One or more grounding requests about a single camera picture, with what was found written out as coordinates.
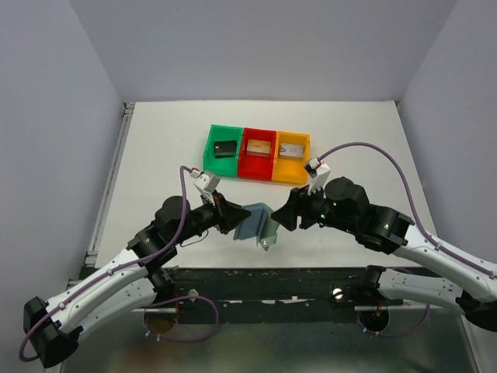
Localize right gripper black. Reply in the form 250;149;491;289
269;179;357;235

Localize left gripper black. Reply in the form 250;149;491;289
172;190;252;246

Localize sage green card holder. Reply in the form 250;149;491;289
255;203;280;251

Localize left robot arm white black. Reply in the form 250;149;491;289
21;191;251;368

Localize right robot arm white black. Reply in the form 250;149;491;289
271;177;496;332

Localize silver card stack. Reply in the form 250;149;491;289
279;143;304;160

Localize black card stack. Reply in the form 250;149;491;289
213;140;238;159

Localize tan card stack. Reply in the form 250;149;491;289
245;139;272;157

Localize yellow plastic bin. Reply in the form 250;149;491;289
272;131;311;185

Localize green plastic bin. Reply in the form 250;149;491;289
203;124;243;177

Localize red plastic bin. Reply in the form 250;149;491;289
237;127;277;181

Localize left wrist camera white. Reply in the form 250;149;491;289
190;168;221;204

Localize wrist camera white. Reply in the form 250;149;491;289
304;157;331;195
190;168;221;204

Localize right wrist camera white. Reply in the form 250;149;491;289
304;157;331;195

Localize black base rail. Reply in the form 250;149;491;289
127;263;405;326

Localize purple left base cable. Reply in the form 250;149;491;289
145;293;221;343

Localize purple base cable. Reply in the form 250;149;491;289
145;293;221;343
356;302;430;338

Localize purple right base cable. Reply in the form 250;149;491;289
356;302;430;338

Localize aluminium frame rail left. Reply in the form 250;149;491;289
84;102;136;267

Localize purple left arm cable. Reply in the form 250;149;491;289
19;165;199;361

